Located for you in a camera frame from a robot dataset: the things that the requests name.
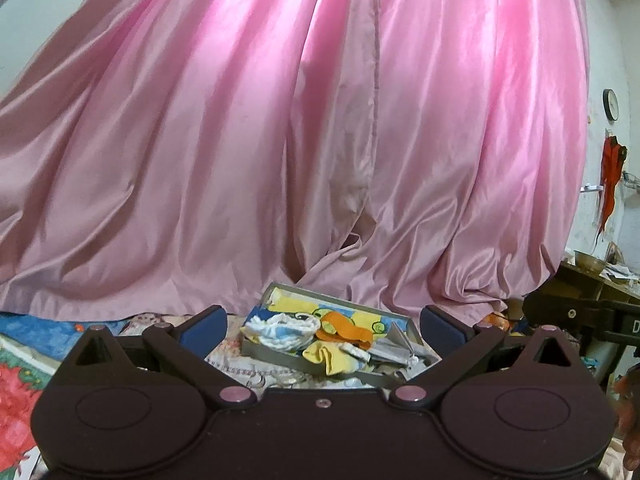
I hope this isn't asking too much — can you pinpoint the white patterned sock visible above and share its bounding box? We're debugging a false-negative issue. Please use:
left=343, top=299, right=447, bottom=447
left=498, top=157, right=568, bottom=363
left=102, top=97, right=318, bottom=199
left=241, top=310, right=321, bottom=352

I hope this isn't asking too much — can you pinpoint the orange sock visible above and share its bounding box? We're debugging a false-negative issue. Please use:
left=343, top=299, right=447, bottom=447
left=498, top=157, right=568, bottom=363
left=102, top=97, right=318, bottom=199
left=314, top=311, right=373, bottom=350

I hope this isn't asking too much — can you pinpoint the yellow sock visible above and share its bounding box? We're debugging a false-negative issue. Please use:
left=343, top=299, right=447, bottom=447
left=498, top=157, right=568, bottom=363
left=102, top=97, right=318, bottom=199
left=303, top=340, right=371, bottom=376

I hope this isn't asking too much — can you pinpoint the grey socks pair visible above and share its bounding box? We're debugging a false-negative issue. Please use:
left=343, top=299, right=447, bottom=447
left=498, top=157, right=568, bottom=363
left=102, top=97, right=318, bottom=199
left=368, top=322, right=439, bottom=378

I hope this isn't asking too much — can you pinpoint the person's right hand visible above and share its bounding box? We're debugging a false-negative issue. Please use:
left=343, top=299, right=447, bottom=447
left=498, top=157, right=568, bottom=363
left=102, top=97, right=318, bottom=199
left=615, top=370, right=640, bottom=471

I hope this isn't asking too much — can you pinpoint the floral bed sheet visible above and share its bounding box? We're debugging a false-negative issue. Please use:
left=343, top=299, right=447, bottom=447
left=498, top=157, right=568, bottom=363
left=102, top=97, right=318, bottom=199
left=119, top=313, right=306, bottom=398

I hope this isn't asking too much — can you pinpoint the orange plush toy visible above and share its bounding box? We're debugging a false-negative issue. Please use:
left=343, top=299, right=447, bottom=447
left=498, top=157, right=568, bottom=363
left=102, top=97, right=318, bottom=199
left=484, top=312, right=511, bottom=332

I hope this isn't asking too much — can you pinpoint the wooden shelf unit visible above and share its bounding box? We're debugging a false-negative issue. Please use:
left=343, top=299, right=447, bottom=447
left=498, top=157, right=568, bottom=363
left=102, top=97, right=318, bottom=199
left=539, top=257, right=639, bottom=390

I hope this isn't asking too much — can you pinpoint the grey tray with cartoon liner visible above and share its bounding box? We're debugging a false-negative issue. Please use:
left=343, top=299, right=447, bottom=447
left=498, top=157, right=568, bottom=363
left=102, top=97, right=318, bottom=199
left=240, top=283, right=439, bottom=389

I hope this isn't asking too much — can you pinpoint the blue printed cloth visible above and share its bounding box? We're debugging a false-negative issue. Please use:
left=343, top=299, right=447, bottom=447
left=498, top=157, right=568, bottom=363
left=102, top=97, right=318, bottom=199
left=0, top=313, right=128, bottom=361

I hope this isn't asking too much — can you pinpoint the red orange hanging cloth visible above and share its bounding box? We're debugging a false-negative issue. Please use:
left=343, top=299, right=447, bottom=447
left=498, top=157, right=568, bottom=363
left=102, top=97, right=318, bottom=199
left=598, top=136, right=628, bottom=235

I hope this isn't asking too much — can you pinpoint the pink satin curtain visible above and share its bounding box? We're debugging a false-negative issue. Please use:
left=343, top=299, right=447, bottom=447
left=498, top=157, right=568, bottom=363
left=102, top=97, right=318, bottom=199
left=1, top=0, right=588, bottom=324

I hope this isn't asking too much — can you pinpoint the round wall clock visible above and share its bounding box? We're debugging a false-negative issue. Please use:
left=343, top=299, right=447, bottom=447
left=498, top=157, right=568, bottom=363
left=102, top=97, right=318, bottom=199
left=602, top=88, right=620, bottom=122

